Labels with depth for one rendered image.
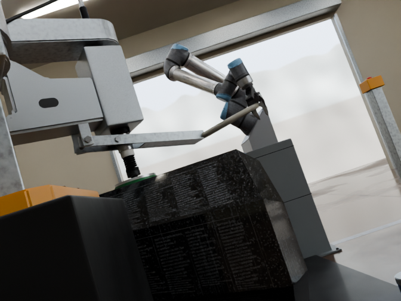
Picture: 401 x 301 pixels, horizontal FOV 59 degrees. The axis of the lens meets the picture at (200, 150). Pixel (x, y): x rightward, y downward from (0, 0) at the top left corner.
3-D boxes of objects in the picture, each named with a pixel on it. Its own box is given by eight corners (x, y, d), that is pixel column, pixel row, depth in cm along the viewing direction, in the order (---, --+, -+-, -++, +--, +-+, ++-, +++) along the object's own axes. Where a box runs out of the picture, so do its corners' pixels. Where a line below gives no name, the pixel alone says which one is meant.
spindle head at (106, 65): (74, 137, 159) (48, 46, 164) (65, 150, 177) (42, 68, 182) (147, 124, 178) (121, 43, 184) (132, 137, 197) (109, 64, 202)
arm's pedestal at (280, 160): (262, 259, 293) (229, 162, 303) (320, 240, 294) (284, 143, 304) (273, 273, 244) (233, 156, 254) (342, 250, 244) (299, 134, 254)
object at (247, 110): (219, 128, 184) (217, 123, 184) (178, 153, 224) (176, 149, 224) (276, 97, 211) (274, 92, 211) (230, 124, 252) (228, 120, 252)
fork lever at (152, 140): (81, 144, 161) (79, 134, 162) (73, 155, 177) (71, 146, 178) (208, 136, 197) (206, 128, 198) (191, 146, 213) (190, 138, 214)
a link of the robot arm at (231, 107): (236, 128, 289) (216, 118, 289) (246, 109, 288) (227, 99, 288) (238, 127, 273) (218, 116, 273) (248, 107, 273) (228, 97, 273)
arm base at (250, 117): (246, 134, 292) (235, 129, 292) (257, 114, 289) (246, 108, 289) (247, 136, 273) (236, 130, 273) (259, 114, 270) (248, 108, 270)
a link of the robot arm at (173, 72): (154, 72, 257) (222, 98, 214) (162, 57, 256) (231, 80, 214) (164, 79, 266) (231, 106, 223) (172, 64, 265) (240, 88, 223)
